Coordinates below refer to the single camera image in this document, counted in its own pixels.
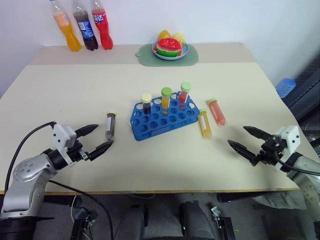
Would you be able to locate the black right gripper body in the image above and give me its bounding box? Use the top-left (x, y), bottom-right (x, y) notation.
top-left (255, 135), bottom-right (286, 168)

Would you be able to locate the dark liquid tube yellow cap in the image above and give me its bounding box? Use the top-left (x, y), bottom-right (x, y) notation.
top-left (140, 92), bottom-right (153, 116)

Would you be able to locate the red soda bottle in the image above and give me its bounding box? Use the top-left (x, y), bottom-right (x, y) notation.
top-left (90, 0), bottom-right (114, 51)

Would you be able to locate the smooth yellow toy fruit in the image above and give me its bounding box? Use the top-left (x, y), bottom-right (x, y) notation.
top-left (158, 29), bottom-right (173, 41)

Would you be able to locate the thin white cable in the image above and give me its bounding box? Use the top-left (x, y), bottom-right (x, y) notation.
top-left (70, 194), bottom-right (79, 223)

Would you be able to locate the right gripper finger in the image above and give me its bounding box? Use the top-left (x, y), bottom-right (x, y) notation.
top-left (227, 139), bottom-right (259, 167)
top-left (242, 125), bottom-right (273, 142)

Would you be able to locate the green silicone mat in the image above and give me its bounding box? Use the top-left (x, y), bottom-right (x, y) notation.
top-left (134, 42), bottom-right (200, 68)

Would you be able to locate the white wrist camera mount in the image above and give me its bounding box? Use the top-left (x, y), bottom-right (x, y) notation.
top-left (51, 122), bottom-right (78, 166)
top-left (273, 124), bottom-right (301, 172)

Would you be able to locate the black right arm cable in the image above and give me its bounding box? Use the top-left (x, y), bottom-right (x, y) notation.
top-left (273, 149), bottom-right (320, 175)

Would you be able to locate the orange soda bottle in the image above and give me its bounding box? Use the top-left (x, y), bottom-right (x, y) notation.
top-left (48, 0), bottom-right (83, 53)

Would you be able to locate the red liquid tube green cap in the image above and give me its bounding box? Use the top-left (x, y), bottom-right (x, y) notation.
top-left (178, 81), bottom-right (192, 105)

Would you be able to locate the black chair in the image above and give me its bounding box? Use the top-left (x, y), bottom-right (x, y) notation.
top-left (280, 58), bottom-right (320, 153)

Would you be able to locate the orange liquid tube green cap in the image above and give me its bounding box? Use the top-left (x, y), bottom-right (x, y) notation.
top-left (160, 86), bottom-right (173, 111)

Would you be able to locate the black cable under table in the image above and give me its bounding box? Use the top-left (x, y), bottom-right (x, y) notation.
top-left (48, 179), bottom-right (115, 240)

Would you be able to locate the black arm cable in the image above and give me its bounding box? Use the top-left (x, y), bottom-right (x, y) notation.
top-left (273, 149), bottom-right (320, 175)
top-left (4, 121), bottom-right (56, 195)

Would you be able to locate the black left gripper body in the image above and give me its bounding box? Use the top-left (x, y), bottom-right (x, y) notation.
top-left (65, 139), bottom-right (90, 165)

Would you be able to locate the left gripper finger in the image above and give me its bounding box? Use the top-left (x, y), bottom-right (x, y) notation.
top-left (87, 139), bottom-right (115, 162)
top-left (74, 123), bottom-right (100, 138)

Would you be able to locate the blue test tube rack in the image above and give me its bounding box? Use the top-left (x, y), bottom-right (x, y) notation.
top-left (129, 91), bottom-right (202, 142)

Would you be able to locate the blue water bottle cap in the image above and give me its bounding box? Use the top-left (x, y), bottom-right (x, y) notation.
top-left (275, 77), bottom-right (297, 99)

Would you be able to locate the black stand with clamp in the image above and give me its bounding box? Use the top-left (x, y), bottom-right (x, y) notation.
top-left (70, 206), bottom-right (99, 240)
top-left (210, 205), bottom-right (236, 240)

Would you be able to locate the dark brown tube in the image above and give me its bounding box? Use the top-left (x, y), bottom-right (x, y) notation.
top-left (104, 111), bottom-right (118, 141)

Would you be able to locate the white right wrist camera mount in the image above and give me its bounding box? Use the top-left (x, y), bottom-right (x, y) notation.
top-left (273, 124), bottom-right (301, 172)

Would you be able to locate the cola bottle blue label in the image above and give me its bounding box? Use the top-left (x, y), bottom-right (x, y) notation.
top-left (71, 0), bottom-right (99, 52)

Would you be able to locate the dark rounded shape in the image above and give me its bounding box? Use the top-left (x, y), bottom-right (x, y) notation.
top-left (178, 200), bottom-right (214, 240)
top-left (114, 201), bottom-right (149, 240)

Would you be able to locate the toy watermelon slice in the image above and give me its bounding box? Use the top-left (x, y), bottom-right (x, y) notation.
top-left (154, 37), bottom-right (184, 58)

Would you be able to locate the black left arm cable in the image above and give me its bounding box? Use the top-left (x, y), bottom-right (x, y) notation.
top-left (4, 121), bottom-right (56, 195)

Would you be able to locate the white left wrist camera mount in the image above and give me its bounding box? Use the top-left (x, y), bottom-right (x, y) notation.
top-left (51, 122), bottom-right (78, 166)

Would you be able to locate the bumpy yellow toy fruit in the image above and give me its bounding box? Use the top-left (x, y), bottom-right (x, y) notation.
top-left (171, 32), bottom-right (188, 46)

